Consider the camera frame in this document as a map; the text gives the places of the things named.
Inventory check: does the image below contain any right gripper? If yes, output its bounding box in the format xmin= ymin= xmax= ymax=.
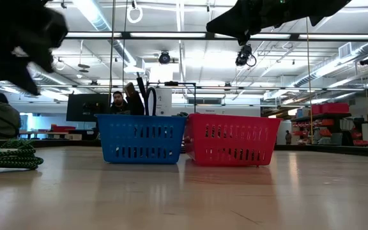
xmin=206 ymin=0 xmax=353 ymax=46

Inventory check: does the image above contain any black dome camera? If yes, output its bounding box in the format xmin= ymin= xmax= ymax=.
xmin=158 ymin=50 xmax=171 ymax=65

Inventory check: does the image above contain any black rig camera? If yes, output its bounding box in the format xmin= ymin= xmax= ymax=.
xmin=234 ymin=43 xmax=257 ymax=68

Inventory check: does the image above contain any blue plastic basket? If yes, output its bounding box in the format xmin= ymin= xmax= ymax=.
xmin=95 ymin=114 xmax=187 ymax=165

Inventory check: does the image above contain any thin vertical pole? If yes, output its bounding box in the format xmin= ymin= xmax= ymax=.
xmin=107 ymin=0 xmax=117 ymax=115
xmin=304 ymin=17 xmax=314 ymax=144

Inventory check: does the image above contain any black stand frame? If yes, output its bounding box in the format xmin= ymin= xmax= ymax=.
xmin=144 ymin=81 xmax=197 ymax=116

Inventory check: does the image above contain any black monitor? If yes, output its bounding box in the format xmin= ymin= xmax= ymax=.
xmin=66 ymin=93 xmax=111 ymax=123

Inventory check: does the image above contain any black storage shelf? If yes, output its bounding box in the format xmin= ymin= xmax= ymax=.
xmin=294 ymin=102 xmax=368 ymax=147

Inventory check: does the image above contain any white hanging ring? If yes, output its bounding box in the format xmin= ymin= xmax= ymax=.
xmin=126 ymin=5 xmax=144 ymax=24

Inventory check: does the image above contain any red crate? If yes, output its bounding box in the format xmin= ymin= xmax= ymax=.
xmin=51 ymin=124 xmax=77 ymax=133

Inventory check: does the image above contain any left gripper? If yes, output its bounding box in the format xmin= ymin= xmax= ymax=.
xmin=0 ymin=0 xmax=68 ymax=96

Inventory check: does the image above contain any silver ventilation duct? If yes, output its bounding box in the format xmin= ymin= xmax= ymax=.
xmin=72 ymin=0 xmax=146 ymax=76
xmin=294 ymin=41 xmax=368 ymax=89

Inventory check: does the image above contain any large red bin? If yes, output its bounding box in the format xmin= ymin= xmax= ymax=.
xmin=321 ymin=102 xmax=350 ymax=114

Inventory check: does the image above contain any red plastic basket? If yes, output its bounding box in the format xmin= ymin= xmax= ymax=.
xmin=183 ymin=113 xmax=283 ymax=167

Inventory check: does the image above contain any black overhead beam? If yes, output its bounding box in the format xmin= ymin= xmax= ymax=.
xmin=64 ymin=31 xmax=368 ymax=42

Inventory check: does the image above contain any white banner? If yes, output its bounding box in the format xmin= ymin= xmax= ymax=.
xmin=153 ymin=88 xmax=173 ymax=116

